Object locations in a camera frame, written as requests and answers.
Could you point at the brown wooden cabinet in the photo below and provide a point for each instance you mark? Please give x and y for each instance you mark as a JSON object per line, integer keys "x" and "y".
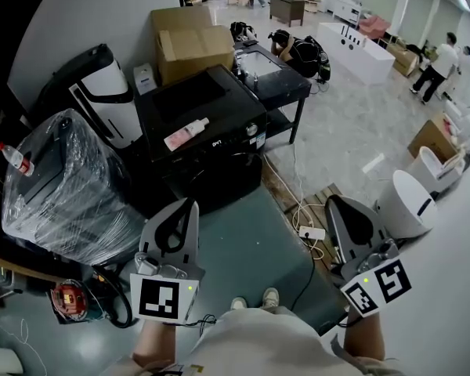
{"x": 286, "y": 8}

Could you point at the white power strip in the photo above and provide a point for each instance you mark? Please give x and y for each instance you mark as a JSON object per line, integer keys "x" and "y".
{"x": 312, "y": 232}

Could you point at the black sink table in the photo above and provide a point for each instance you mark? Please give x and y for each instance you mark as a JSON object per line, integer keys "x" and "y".
{"x": 286, "y": 84}

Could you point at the teal floor mat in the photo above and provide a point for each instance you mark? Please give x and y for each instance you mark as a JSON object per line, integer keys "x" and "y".
{"x": 250, "y": 241}

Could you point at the open cardboard box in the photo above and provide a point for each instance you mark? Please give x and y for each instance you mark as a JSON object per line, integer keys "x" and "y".
{"x": 180, "y": 16}

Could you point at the person's right forearm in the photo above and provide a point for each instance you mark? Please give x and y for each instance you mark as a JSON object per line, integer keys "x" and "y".
{"x": 364, "y": 337}

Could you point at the person's shoe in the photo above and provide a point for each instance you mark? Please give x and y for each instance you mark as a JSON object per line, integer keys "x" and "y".
{"x": 270, "y": 298}
{"x": 239, "y": 303}

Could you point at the person's left shoe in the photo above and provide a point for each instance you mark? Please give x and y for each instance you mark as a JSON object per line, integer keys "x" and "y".
{"x": 239, "y": 303}

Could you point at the cardboard box with white items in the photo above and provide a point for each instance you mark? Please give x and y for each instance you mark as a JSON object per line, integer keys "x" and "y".
{"x": 431, "y": 133}

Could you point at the flat cardboard box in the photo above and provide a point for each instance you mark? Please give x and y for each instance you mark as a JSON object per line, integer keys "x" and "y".
{"x": 403, "y": 59}

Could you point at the pink armchair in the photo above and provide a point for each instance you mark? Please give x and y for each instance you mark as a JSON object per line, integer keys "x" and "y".
{"x": 374, "y": 27}

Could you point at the long white counter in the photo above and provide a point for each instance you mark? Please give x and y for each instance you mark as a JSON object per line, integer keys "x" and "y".
{"x": 360, "y": 55}

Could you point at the plastic-wrapped black appliance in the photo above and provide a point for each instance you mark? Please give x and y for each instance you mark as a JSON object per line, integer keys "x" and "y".
{"x": 74, "y": 194}

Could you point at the small white box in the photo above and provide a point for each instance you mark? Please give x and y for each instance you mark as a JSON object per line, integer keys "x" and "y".
{"x": 143, "y": 78}

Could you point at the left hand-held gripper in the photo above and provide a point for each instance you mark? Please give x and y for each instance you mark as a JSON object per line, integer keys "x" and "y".
{"x": 158, "y": 298}

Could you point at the person's beige shirt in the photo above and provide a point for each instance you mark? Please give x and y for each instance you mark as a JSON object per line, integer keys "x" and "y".
{"x": 258, "y": 347}

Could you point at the large cardboard box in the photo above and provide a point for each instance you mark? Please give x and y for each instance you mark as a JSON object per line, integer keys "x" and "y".
{"x": 196, "y": 53}

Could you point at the black washing machine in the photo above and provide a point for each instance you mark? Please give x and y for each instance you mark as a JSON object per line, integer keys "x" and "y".
{"x": 196, "y": 100}

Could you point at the silver washing machine dial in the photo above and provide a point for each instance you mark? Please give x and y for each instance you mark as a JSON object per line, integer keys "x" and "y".
{"x": 251, "y": 129}

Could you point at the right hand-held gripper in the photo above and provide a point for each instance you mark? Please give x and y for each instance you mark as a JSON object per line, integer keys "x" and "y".
{"x": 389, "y": 278}

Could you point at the pink plastic bottle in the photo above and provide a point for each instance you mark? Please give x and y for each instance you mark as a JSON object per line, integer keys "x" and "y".
{"x": 184, "y": 134}

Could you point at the person's left forearm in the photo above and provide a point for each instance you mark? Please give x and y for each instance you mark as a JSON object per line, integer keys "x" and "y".
{"x": 156, "y": 341}

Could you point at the wooden pallet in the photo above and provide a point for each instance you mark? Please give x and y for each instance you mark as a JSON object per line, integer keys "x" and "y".
{"x": 282, "y": 188}

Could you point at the red label water bottle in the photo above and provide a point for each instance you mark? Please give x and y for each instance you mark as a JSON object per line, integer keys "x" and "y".
{"x": 19, "y": 161}

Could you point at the white low cabinet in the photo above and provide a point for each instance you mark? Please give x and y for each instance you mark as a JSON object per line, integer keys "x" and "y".
{"x": 346, "y": 9}

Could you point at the white rounded appliance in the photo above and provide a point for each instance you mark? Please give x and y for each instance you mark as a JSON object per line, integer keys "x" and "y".
{"x": 409, "y": 206}

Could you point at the person's right shoe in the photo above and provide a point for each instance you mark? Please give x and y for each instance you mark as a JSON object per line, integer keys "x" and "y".
{"x": 270, "y": 298}

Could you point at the white and black upright appliance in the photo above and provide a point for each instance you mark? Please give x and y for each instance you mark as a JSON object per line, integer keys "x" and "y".
{"x": 105, "y": 84}

